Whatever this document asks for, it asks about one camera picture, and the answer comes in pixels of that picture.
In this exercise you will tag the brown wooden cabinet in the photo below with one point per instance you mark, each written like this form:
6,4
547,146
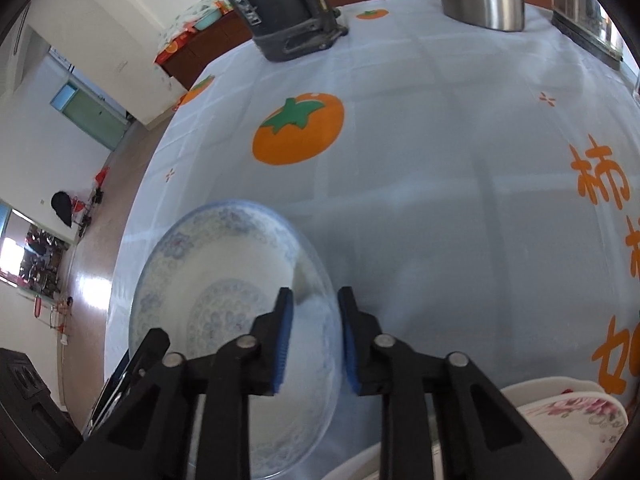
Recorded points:
220,35

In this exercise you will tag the pink floral plate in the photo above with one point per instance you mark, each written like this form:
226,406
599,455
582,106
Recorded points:
575,420

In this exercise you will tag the stainless steel electric kettle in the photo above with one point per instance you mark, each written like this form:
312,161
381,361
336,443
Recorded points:
580,5

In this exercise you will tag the black worn thermos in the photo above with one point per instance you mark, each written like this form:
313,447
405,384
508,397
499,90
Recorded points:
270,0

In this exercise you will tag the white plate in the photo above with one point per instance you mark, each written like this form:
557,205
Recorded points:
550,385

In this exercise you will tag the black bag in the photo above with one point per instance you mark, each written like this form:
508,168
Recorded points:
62,209

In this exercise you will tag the green door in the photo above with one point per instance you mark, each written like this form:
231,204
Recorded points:
90,120

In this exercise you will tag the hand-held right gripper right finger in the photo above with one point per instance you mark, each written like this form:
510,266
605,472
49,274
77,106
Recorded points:
347,345

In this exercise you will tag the window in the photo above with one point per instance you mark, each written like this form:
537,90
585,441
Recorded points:
35,250

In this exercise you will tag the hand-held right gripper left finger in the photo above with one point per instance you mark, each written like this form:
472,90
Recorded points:
282,340

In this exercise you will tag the persimmon print tablecloth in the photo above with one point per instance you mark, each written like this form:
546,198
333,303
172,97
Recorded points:
425,185

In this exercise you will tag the orange gift box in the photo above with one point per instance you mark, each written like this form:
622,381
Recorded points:
167,52

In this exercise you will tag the blue patterned plate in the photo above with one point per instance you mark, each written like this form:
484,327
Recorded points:
225,260

